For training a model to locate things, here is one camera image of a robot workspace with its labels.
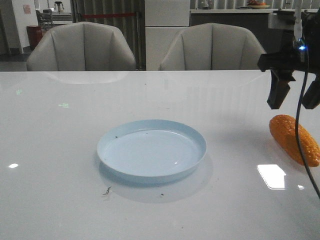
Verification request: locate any black gripper near corn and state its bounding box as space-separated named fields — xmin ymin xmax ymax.
xmin=257 ymin=29 xmax=320 ymax=110

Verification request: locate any orange toy corn cob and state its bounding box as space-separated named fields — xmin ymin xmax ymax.
xmin=269 ymin=114 xmax=320 ymax=167

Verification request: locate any light blue round plate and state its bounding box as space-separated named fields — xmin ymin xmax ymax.
xmin=96 ymin=119 xmax=207 ymax=184

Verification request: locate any robot arm near corn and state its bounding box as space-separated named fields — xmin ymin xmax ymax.
xmin=257 ymin=0 xmax=320 ymax=109

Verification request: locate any grey counter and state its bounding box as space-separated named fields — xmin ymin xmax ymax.
xmin=189 ymin=8 xmax=320 ymax=66

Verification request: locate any fruit bowl on counter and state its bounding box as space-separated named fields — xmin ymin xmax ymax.
xmin=246 ymin=0 xmax=270 ymax=10

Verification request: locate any right beige upholstered chair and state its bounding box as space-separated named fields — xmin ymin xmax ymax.
xmin=159 ymin=23 xmax=265 ymax=71

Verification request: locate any beige upholstered chair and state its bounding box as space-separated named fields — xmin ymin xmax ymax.
xmin=159 ymin=23 xmax=265 ymax=71
xmin=26 ymin=21 xmax=136 ymax=72

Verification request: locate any white cabinet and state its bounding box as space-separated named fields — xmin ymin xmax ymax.
xmin=144 ymin=0 xmax=190 ymax=71

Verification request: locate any left beige upholstered chair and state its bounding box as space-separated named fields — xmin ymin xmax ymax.
xmin=26 ymin=21 xmax=136 ymax=72

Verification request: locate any red bin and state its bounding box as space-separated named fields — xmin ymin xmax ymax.
xmin=26 ymin=25 xmax=43 ymax=50

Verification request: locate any black cable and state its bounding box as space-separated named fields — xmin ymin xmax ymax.
xmin=294 ymin=37 xmax=320 ymax=200

